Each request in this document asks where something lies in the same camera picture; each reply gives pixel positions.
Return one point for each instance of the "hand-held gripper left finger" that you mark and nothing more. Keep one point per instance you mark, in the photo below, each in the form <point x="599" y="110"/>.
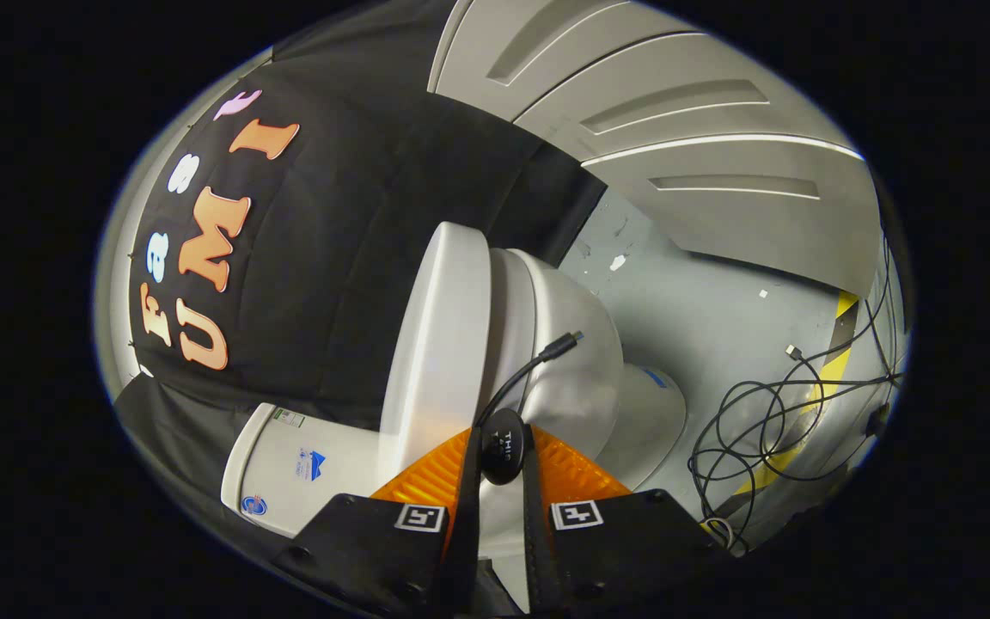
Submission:
<point x="467" y="516"/>

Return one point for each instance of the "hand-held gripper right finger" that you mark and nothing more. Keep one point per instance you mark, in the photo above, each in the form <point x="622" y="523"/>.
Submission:
<point x="536" y="533"/>

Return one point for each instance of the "white toilet lid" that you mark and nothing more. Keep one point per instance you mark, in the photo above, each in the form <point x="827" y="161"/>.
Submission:
<point x="439" y="344"/>

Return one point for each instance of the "white ceramic toilet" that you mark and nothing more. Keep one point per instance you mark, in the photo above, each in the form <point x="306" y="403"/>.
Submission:
<point x="581" y="344"/>

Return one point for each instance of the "black backdrop cloth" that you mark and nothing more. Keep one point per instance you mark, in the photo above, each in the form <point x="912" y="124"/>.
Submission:
<point x="332" y="258"/>

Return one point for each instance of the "yellow black floor tape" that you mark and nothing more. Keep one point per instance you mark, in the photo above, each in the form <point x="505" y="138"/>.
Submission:
<point x="843" y="314"/>

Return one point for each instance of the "white drawer cabinet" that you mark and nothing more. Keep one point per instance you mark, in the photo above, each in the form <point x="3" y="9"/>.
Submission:
<point x="718" y="172"/>

